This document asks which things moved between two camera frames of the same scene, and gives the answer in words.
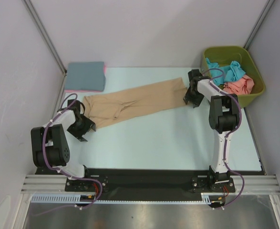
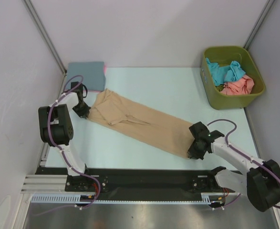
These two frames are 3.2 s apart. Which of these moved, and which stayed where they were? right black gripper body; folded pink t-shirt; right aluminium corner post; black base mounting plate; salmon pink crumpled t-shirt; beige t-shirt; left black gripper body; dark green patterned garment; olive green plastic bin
Moved: left black gripper body; right black gripper body; beige t-shirt
Stayed: folded pink t-shirt; right aluminium corner post; dark green patterned garment; salmon pink crumpled t-shirt; black base mounting plate; olive green plastic bin
